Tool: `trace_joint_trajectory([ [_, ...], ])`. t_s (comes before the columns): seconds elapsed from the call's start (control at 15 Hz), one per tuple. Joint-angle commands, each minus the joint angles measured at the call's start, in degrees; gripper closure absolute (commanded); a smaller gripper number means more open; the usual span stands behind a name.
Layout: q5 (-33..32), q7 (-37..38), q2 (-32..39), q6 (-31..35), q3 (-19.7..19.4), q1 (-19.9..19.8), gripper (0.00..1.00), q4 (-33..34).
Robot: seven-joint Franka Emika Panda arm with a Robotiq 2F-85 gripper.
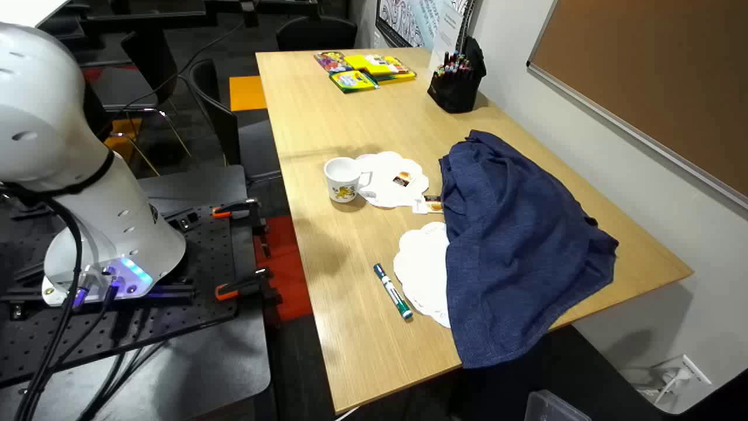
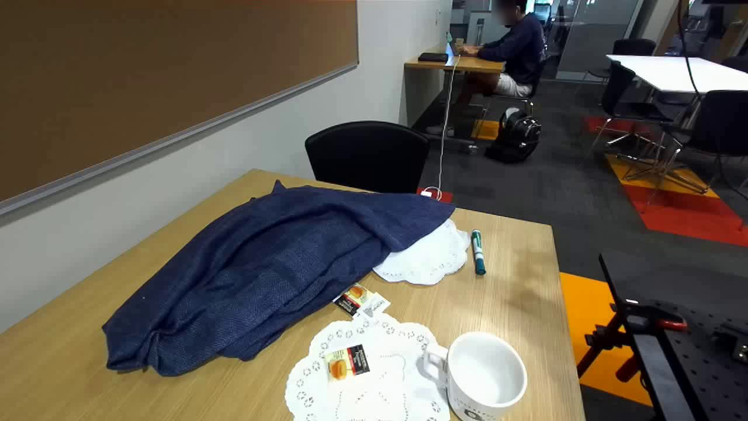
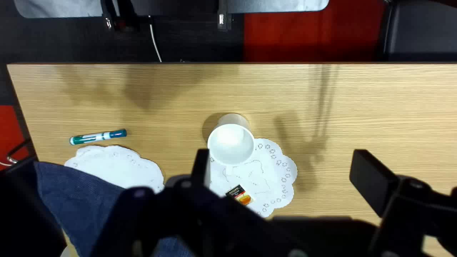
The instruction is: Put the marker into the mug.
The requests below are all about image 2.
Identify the green marker pen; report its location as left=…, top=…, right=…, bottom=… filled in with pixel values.
left=471, top=228, right=487, bottom=275

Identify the white ceramic mug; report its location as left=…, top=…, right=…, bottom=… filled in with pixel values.
left=423, top=332, right=528, bottom=421

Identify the black office chair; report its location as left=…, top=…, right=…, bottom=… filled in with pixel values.
left=305, top=122, right=427, bottom=191

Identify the white paper doily under cloth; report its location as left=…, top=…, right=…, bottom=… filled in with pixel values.
left=375, top=219, right=468, bottom=285

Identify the small snack packet on table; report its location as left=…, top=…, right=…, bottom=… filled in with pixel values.
left=335, top=285, right=391, bottom=317

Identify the dark blue cloth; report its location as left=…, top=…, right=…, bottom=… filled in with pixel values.
left=102, top=184, right=453, bottom=377

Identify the wooden background desk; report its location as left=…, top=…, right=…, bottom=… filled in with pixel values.
left=402, top=53, right=508, bottom=125

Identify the small snack packet on doily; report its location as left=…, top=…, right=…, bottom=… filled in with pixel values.
left=322, top=343, right=370, bottom=381

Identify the black backpack on floor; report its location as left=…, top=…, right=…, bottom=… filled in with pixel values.
left=487, top=107, right=543, bottom=164

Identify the seated person in blue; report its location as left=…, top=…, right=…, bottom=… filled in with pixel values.
left=458, top=0, right=544, bottom=102

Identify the brown cork pinboard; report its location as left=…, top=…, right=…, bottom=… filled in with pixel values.
left=0, top=0, right=357, bottom=199

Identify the white background table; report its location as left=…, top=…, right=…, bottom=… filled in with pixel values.
left=611, top=53, right=748, bottom=94

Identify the black perforated mounting board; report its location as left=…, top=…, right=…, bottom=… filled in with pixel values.
left=594, top=252, right=748, bottom=421

